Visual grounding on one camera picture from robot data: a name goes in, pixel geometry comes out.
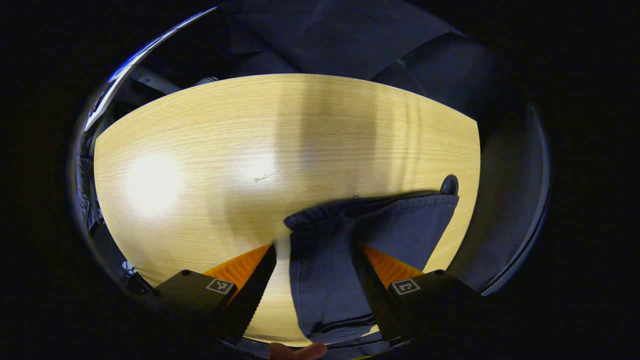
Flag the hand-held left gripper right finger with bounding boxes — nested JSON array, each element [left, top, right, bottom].
[[351, 242, 483, 347]]

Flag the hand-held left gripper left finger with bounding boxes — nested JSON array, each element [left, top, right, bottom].
[[142, 243, 277, 346]]

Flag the dark grey jeans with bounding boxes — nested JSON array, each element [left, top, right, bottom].
[[283, 191, 460, 346]]

